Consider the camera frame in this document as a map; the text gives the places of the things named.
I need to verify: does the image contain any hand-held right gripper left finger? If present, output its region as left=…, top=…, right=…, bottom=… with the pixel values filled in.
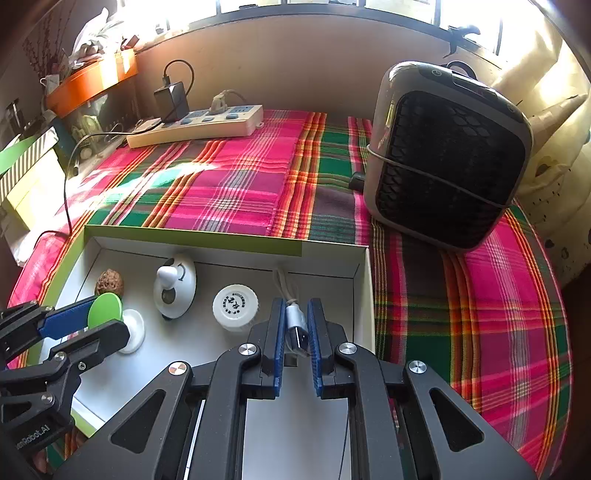
left=53, top=298, right=284, bottom=480

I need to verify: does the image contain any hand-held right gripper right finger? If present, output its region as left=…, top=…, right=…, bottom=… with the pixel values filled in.
left=307, top=298, right=539, bottom=480

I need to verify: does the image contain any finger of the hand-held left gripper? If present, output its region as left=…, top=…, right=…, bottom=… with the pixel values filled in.
left=0, top=298, right=100, bottom=365
left=44, top=320, right=131, bottom=374

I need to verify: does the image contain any white usb cable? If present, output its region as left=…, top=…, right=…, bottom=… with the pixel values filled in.
left=274, top=268, right=311, bottom=358

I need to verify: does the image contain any green topped white spool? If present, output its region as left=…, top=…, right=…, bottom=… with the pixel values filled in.
left=88, top=292, right=146, bottom=355

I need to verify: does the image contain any small white bottle cap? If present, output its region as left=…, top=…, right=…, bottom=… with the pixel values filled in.
left=212, top=284, right=260, bottom=333

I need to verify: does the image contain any brown walnut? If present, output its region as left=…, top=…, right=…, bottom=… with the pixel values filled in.
left=95, top=270, right=125, bottom=297

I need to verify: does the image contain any green white cardboard box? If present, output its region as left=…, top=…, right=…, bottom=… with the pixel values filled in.
left=28, top=224, right=376, bottom=480

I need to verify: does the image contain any yellow green box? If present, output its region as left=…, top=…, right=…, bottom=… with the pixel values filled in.
left=4, top=161, right=70, bottom=232

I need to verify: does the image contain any striped box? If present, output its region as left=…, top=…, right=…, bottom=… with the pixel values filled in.
left=0, top=131, right=58, bottom=200

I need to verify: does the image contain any pink green plaid tablecloth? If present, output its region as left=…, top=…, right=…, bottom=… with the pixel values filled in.
left=9, top=108, right=573, bottom=476

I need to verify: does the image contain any grey space heater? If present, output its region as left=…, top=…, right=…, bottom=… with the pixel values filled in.
left=364, top=61, right=534, bottom=252

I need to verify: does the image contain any white power strip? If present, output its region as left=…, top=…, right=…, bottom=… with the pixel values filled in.
left=127, top=105, right=265, bottom=149

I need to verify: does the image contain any orange tray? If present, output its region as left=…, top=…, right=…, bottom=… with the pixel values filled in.
left=46, top=48, right=139, bottom=116

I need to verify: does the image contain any black charger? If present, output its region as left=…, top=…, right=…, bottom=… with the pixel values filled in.
left=154, top=82, right=191, bottom=124

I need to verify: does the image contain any white plug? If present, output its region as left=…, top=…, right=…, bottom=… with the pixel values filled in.
left=210, top=90, right=250, bottom=116

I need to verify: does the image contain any red branch decoration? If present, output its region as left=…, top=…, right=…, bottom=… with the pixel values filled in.
left=23, top=9, right=70, bottom=79

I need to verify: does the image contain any cream heart print curtain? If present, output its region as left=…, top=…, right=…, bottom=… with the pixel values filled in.
left=462, top=9, right=591, bottom=287

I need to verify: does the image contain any white plastic bag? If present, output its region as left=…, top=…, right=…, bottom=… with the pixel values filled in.
left=69, top=7, right=139, bottom=65

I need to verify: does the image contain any black window clip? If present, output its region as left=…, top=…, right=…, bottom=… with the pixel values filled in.
left=448, top=25, right=481, bottom=51

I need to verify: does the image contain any black charger cable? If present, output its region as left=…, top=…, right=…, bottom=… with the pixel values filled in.
left=34, top=59, right=195, bottom=252

